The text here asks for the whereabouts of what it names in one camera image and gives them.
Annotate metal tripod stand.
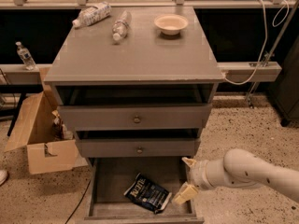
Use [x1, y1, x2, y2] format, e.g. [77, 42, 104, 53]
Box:
[246, 0, 299, 109]

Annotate white shoe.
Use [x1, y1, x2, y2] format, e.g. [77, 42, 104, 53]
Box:
[0, 170, 8, 186]

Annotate standing water bottle on ledge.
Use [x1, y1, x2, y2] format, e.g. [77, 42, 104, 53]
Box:
[16, 41, 36, 71]

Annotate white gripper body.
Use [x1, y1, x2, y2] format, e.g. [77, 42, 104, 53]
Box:
[190, 161, 214, 190]

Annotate black floor cable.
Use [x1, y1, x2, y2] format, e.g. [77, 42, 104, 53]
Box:
[64, 177, 93, 224]

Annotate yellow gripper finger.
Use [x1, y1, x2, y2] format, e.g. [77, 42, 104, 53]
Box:
[172, 182, 199, 205]
[182, 157, 196, 168]

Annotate open cardboard box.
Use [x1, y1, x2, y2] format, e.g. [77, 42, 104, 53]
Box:
[4, 68, 88, 175]

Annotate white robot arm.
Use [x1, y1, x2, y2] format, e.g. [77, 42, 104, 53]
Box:
[172, 148, 299, 204]

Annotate grey drawer cabinet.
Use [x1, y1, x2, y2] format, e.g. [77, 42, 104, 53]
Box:
[43, 6, 226, 224]

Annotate snack items in box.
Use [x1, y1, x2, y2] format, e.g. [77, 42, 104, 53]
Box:
[51, 110, 74, 140]

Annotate white paper bowl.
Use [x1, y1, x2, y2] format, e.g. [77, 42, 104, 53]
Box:
[154, 14, 189, 35]

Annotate grey top drawer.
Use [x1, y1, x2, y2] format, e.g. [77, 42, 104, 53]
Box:
[58, 105, 211, 131]

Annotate white labelled bottle lying left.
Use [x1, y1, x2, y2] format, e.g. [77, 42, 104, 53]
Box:
[72, 2, 111, 28]

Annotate grey middle drawer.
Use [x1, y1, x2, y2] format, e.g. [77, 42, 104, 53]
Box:
[76, 129, 200, 158]

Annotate clear water bottle lying centre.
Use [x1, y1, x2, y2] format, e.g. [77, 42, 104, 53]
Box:
[112, 10, 132, 42]

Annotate white cable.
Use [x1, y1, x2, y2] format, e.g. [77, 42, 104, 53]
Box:
[221, 0, 291, 86]

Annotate blue chip bag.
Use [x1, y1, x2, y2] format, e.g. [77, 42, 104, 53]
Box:
[123, 174, 172, 214]

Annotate grey bottom drawer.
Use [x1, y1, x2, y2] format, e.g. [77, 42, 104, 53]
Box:
[76, 157, 204, 224]

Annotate grey drawer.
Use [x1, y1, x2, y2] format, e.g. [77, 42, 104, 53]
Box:
[76, 129, 200, 158]
[58, 105, 211, 131]
[76, 157, 204, 224]

